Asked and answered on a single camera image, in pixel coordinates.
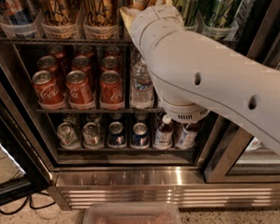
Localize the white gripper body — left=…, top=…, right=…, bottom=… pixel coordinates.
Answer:
left=130, top=5, right=183, bottom=60

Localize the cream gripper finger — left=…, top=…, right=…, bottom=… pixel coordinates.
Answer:
left=120, top=6, right=141, bottom=34
left=155, top=0, right=172, bottom=6

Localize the orange lacroix can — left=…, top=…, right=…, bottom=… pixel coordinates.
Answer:
left=128, top=0, right=157, bottom=11
left=40, top=0, right=79, bottom=27
left=83, top=0, right=117, bottom=28

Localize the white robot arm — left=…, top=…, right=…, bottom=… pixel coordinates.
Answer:
left=120, top=3, right=280, bottom=155

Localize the green LaCroix can left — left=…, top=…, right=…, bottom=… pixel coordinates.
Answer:
left=172, top=0, right=199, bottom=27

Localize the green lacroix can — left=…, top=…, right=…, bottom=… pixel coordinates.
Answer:
left=172, top=0, right=199, bottom=27
left=202, top=0, right=243, bottom=29

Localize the second row right Coca-Cola can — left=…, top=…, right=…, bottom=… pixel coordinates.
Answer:
left=101, top=56, right=121, bottom=73

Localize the second row coca-cola can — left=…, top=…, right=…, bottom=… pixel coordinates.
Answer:
left=101, top=56, right=121, bottom=73
left=36, top=55, right=68, bottom=92
left=72, top=55, right=95, bottom=90

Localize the green LaCroix can right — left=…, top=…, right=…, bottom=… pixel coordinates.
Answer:
left=202, top=0, right=243, bottom=29

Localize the second row middle Coca-Cola can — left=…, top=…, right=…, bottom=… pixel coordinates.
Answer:
left=72, top=55, right=95, bottom=90

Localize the front right Coca-Cola can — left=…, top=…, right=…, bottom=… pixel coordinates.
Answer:
left=99, top=70, right=124, bottom=104

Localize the second row left Coca-Cola can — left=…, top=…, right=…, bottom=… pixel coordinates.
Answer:
left=36, top=55, right=68, bottom=92

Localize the front middle Coca-Cola can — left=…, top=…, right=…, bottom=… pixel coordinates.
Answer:
left=66, top=70, right=94, bottom=104

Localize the fridge sliding glass door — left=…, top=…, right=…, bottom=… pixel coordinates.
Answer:
left=204, top=0, right=280, bottom=183

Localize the front left Coca-Cola can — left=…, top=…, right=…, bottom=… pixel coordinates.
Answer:
left=32, top=70, right=64, bottom=105

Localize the Pepsi can right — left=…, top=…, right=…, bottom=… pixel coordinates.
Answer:
left=131, top=122, right=148, bottom=147

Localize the pepsi can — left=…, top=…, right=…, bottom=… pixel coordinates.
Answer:
left=108, top=122, right=125, bottom=147
left=131, top=122, right=148, bottom=147

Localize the blue red energy can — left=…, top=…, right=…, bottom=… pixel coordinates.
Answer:
left=0, top=0, right=33, bottom=26

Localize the Pepsi can left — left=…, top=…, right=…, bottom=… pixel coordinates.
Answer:
left=108, top=122, right=125, bottom=147

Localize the green soda can right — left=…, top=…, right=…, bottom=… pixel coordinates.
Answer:
left=83, top=123, right=101, bottom=147

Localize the green soda can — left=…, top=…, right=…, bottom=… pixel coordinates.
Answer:
left=83, top=123, right=101, bottom=147
left=57, top=123, right=80, bottom=147

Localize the green soda can left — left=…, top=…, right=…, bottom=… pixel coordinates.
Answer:
left=57, top=123, right=80, bottom=147

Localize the steel fridge base grille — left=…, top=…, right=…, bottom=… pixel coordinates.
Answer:
left=48, top=166, right=280, bottom=210

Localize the front left water bottle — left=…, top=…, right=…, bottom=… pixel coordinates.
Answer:
left=131, top=58, right=154, bottom=110

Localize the iced tea bottle left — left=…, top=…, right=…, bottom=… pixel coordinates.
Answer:
left=154, top=113, right=174, bottom=149

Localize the iced tea bottle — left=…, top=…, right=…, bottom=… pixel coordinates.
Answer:
left=175, top=122, right=200, bottom=148
left=154, top=113, right=174, bottom=149

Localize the iced tea bottle right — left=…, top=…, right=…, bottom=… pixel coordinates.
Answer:
left=175, top=122, right=200, bottom=148

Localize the clear plastic bin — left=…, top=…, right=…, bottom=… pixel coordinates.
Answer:
left=83, top=202, right=181, bottom=224

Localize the top wire shelf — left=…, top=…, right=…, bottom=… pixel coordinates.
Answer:
left=0, top=36, right=134, bottom=47

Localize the wire shelf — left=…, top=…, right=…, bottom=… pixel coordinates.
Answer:
left=0, top=36, right=134, bottom=47
left=36, top=108, right=164, bottom=113

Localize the middle wire shelf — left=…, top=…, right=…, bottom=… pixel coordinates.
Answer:
left=36, top=108, right=164, bottom=113

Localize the black power cable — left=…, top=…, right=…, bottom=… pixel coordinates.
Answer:
left=0, top=190, right=57, bottom=217

